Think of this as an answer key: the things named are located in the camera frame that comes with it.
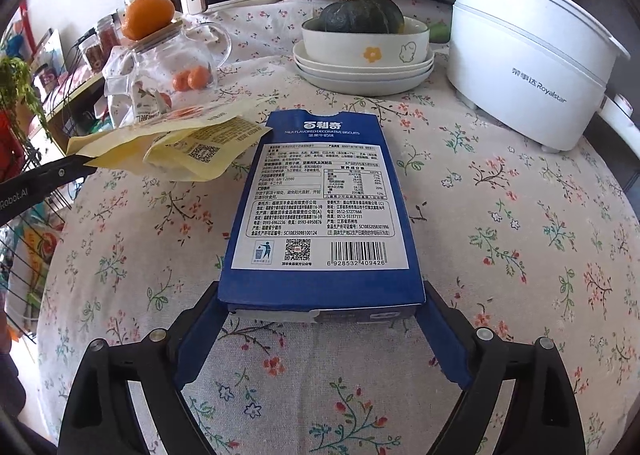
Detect dark green kabocha squash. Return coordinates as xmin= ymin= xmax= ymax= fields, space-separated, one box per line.
xmin=319 ymin=0 xmax=405 ymax=35

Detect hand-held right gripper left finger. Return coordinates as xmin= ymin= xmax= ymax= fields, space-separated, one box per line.
xmin=59 ymin=280 xmax=231 ymax=455

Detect floral tablecloth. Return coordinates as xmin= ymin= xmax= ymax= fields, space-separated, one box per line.
xmin=37 ymin=0 xmax=640 ymax=455

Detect blue biscuit box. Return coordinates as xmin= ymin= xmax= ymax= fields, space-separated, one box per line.
xmin=217 ymin=109 xmax=427 ymax=325

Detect clear plastic bag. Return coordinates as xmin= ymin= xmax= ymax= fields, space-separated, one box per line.
xmin=102 ymin=48 xmax=173 ymax=128

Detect spice jar red contents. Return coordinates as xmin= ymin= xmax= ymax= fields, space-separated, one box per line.
xmin=79 ymin=35 xmax=104 ymax=71
xmin=96 ymin=15 xmax=122 ymax=49

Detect white bowl flower print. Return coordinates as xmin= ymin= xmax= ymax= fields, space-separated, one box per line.
xmin=301 ymin=15 xmax=432 ymax=67

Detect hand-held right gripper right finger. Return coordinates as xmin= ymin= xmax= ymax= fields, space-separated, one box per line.
xmin=416 ymin=280 xmax=587 ymax=455

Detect glass teapot wooden lid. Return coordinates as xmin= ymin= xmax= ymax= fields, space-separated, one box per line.
xmin=131 ymin=18 xmax=233 ymax=86

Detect yellow snack pouch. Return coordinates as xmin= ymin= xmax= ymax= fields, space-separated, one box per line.
xmin=65 ymin=102 xmax=266 ymax=182

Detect white electric cooking pot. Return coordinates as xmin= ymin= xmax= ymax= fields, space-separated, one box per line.
xmin=446 ymin=0 xmax=640 ymax=153

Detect large orange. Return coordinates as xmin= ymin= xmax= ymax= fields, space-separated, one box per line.
xmin=121 ymin=0 xmax=176 ymax=41

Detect black wire rack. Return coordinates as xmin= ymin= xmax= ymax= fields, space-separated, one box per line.
xmin=0 ymin=135 xmax=86 ymax=346

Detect green leafy plant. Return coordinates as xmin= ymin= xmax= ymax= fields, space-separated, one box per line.
xmin=0 ymin=58 xmax=51 ymax=136

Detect wooden shelf board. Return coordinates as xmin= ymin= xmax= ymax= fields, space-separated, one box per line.
xmin=27 ymin=72 xmax=106 ymax=156

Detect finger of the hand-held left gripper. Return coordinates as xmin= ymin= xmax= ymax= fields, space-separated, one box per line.
xmin=45 ymin=154 xmax=98 ymax=202

